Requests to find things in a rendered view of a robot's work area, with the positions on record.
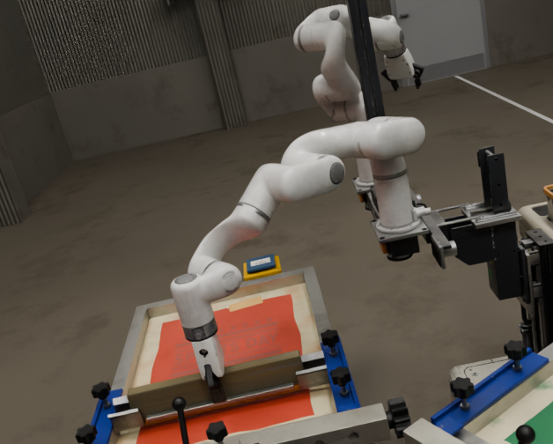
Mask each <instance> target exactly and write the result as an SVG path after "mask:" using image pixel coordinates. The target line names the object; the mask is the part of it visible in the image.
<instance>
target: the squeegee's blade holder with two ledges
mask: <svg viewBox="0 0 553 444"><path fill-rule="evenodd" d="M290 389H294V384H293V382H290V383H286V384H282V385H278V386H275V387H270V388H264V389H259V390H256V391H251V392H247V393H244V394H239V395H236V396H228V397H227V398H226V401H224V402H220V403H213V402H212V401H208V402H205V403H198V404H194V405H190V406H186V408H185V409H184V414H186V413H190V412H194V411H201V410H205V409H209V408H213V407H217V406H221V405H225V404H229V403H236V402H239V401H244V400H247V399H251V398H256V397H259V396H266V395H270V394H275V393H278V392H282V391H286V390H290ZM174 416H178V412H177V411H175V410H170V411H163V412H160V413H155V414H151V415H148V416H147V418H146V420H147V422H151V421H155V420H160V419H163V418H170V417H174Z"/></svg>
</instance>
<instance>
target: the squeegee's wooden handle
mask: <svg viewBox="0 0 553 444"><path fill-rule="evenodd" d="M302 370H304V367H303V364H302V360H301V356H300V352H299V350H296V351H288V352H285V353H281V354H277V355H273V356H269V357H265V358H261V359H254V360H250V361H247V362H242V363H239V364H235V365H230V366H225V371H224V375H223V376H222V377H219V379H220V382H221V385H223V387H224V391H225V395H226V397H228V396H236V395H239V394H244V393H247V392H251V391H256V390H259V389H266V388H270V387H275V386H278V385H282V384H286V383H290V382H293V384H294V385H298V384H299V383H298V379H297V375H296V372H298V371H302ZM177 396H182V397H183V398H185V400H186V402H187V406H190V405H194V404H198V403H205V402H208V401H212V399H211V395H210V391H209V386H208V382H207V379H206V381H205V380H203V378H202V376H201V374H200V373H196V374H189V375H185V376H181V377H177V378H173V379H170V380H165V381H159V382H154V383H151V384H146V385H143V386H139V387H134V388H129V389H128V393H127V398H128V401H129V406H130V408H131V410H133V409H136V408H138V409H140V410H141V412H142V415H143V418H144V420H145V419H146V418H147V416H148V415H151V414H155V413H160V412H163V411H170V410H173V406H172V402H173V399H174V398H175V397H177Z"/></svg>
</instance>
